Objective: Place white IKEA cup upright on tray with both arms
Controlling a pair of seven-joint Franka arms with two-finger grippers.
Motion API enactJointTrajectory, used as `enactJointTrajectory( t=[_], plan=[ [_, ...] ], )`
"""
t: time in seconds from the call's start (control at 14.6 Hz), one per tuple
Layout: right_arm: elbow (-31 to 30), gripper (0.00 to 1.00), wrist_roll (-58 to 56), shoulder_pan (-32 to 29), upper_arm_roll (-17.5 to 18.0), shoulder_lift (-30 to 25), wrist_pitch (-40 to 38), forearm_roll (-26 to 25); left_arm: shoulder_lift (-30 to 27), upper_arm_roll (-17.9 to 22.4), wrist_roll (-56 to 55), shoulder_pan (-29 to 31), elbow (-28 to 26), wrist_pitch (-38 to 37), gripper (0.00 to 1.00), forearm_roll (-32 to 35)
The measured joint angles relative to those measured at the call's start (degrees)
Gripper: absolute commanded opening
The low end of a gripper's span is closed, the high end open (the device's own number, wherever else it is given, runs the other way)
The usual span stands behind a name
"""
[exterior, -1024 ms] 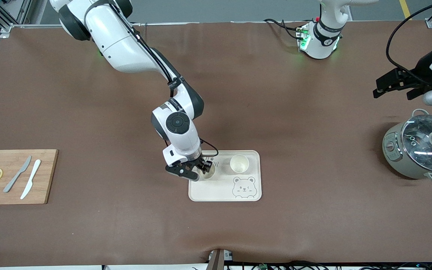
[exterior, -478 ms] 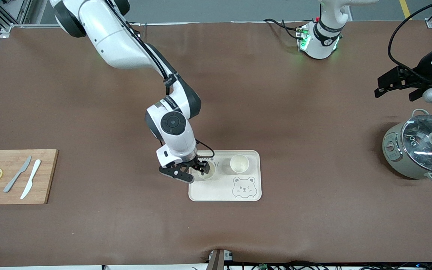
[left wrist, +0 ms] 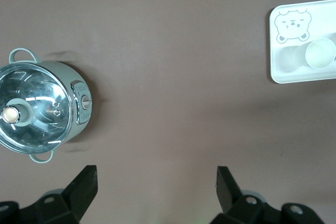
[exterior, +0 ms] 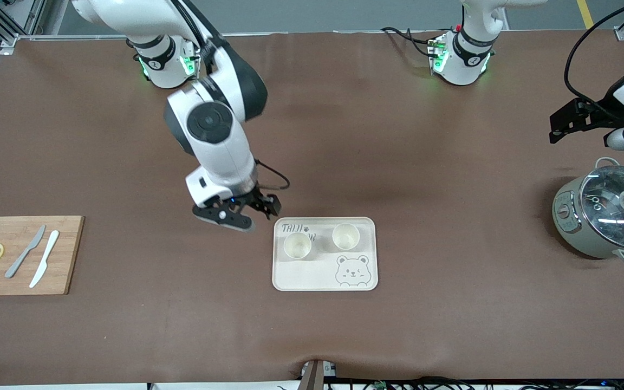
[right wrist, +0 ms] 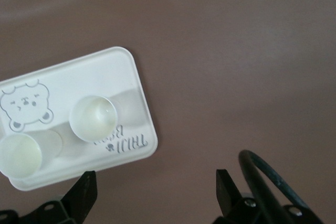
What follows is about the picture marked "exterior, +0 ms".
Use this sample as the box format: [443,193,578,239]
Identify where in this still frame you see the white plastic cup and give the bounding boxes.
[332,223,360,251]

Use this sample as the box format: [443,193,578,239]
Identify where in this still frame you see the brown table cover sheet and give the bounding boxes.
[0,31,624,381]

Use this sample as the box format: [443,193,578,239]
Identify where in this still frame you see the grey-green cooking pot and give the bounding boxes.
[552,157,624,265]

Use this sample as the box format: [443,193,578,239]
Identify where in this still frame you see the white plastic knife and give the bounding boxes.
[29,230,60,289]

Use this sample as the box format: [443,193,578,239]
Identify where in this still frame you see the wooden cutting board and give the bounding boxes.
[0,216,85,296]

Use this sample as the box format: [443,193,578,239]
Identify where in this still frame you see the grey plastic knife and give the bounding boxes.
[4,225,47,279]

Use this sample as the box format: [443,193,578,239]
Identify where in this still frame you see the white tray with bear print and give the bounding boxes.
[272,217,379,292]

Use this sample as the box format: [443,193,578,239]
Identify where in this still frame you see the black cables at arm base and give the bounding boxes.
[381,26,437,59]

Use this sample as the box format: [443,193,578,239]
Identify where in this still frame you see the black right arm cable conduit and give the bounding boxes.
[168,0,226,74]

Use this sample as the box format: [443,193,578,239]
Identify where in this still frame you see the long black left arm cable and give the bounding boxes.
[563,0,624,117]

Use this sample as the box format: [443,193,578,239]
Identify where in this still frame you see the glass pot lid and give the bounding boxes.
[579,165,624,251]

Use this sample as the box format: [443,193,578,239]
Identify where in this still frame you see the clear cup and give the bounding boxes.
[283,233,313,259]

